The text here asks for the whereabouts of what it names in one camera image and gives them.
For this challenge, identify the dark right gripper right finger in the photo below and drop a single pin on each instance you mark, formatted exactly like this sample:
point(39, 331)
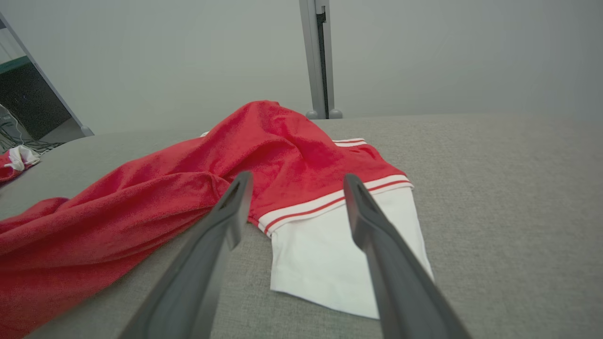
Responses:
point(400, 292)

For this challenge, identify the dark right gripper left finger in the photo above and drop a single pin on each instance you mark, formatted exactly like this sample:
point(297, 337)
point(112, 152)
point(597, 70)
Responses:
point(188, 292)

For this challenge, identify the red jersey with white trim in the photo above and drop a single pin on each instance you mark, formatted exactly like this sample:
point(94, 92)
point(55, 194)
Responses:
point(282, 155)

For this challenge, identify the red shorts with white stripe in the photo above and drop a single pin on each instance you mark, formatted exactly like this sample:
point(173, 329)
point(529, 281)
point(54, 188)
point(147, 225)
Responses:
point(19, 160)

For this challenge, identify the grey cylindrical post foot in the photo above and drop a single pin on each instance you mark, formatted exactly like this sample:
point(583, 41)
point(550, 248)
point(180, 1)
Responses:
point(311, 114)
point(335, 113)

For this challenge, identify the grey slanted metal frame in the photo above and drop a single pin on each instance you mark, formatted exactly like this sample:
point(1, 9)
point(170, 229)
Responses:
point(52, 89)

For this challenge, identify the dark board behind frame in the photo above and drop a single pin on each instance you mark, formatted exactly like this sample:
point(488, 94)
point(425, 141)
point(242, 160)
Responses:
point(28, 103)

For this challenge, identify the grey partition post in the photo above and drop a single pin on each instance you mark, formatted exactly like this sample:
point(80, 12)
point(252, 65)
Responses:
point(313, 56)

